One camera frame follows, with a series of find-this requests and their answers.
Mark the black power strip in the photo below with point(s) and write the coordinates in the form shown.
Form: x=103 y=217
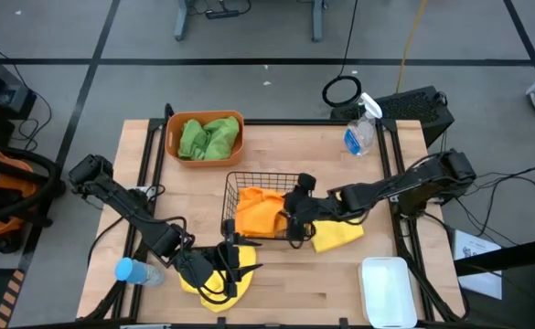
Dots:
x=221 y=14

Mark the white plastic bin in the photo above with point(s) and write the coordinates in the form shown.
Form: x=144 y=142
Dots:
x=386 y=292

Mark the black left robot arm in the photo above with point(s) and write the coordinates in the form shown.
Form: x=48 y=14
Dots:
x=125 y=203

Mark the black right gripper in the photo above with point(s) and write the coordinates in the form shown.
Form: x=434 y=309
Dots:
x=303 y=205

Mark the water bottle blue cap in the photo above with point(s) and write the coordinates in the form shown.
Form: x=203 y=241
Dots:
x=134 y=272

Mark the grey desk leg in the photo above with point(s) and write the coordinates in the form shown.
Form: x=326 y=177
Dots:
x=181 y=20
x=317 y=20

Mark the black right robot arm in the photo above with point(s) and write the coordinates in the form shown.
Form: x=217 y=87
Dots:
x=386 y=189

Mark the green microfiber towel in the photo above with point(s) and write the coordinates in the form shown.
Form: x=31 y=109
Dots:
x=191 y=139
x=223 y=137

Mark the clear spray bottle blue label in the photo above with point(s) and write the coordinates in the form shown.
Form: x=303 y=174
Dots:
x=360 y=132

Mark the black aluminium table frame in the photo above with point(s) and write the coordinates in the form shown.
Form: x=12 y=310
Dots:
x=294 y=122

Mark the black metal bar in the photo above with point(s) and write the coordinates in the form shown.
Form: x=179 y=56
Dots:
x=523 y=256

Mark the orange black vacuum cleaner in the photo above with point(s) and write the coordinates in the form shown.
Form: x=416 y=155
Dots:
x=15 y=180

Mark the white paper sheet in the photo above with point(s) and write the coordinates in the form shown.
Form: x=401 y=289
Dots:
x=470 y=244

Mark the yellow microfiber towel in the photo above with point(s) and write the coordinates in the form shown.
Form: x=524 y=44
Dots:
x=335 y=235
x=248 y=256

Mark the orange plastic bin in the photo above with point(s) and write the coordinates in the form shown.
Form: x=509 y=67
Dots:
x=172 y=137

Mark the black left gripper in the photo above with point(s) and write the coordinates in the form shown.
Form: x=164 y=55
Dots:
x=194 y=269

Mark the black perforated computer case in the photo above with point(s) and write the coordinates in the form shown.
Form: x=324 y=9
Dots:
x=413 y=107

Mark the orange microfiber towel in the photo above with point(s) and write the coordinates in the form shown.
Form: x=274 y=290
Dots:
x=260 y=198
x=255 y=224

